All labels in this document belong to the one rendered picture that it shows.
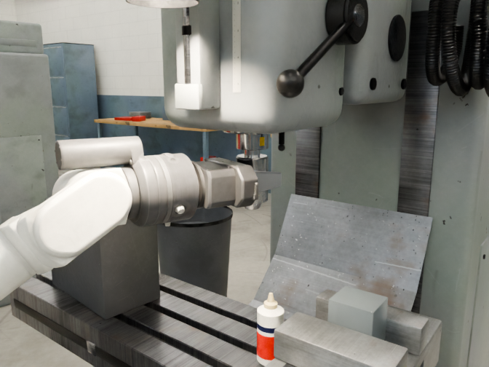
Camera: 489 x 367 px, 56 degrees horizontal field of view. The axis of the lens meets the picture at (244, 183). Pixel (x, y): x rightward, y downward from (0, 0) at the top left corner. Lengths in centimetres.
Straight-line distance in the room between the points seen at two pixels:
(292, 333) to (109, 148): 31
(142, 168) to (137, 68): 691
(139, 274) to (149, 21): 652
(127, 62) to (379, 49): 702
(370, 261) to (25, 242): 66
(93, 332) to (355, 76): 60
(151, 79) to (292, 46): 669
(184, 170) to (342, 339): 28
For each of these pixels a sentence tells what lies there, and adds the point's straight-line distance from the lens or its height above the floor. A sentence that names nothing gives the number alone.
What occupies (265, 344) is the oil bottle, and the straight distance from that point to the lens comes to 71.
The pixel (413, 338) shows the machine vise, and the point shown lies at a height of 105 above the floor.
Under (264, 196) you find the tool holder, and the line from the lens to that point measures 65.
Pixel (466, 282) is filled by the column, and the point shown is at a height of 100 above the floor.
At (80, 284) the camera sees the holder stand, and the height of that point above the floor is 100.
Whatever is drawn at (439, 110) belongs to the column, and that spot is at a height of 132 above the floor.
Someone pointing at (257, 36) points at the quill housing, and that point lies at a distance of 54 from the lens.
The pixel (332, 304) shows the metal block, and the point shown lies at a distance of 61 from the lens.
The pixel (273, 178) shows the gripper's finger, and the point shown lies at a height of 124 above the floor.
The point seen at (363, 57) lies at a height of 141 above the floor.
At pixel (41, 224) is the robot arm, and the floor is 123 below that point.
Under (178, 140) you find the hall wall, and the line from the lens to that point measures 684.
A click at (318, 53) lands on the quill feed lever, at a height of 140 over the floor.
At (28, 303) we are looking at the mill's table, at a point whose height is 93.
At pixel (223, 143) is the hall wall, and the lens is 625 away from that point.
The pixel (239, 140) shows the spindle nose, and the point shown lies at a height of 129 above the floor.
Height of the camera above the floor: 137
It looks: 12 degrees down
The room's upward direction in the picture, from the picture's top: straight up
